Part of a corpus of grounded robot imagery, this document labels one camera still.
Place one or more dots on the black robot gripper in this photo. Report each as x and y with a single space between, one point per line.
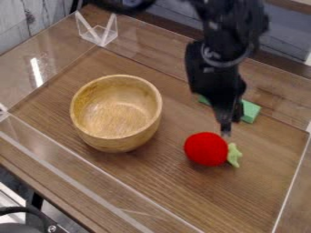
219 84

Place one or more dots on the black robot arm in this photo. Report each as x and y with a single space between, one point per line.
234 24

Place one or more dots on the red plush strawberry toy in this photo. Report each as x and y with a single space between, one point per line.
207 149

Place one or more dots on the clear acrylic tray wall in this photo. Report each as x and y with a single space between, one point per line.
100 202

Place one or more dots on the wooden bowl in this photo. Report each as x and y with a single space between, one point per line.
116 111

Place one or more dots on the green rectangular block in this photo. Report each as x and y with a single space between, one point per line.
251 111

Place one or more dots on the black table leg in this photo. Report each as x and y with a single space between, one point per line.
36 200

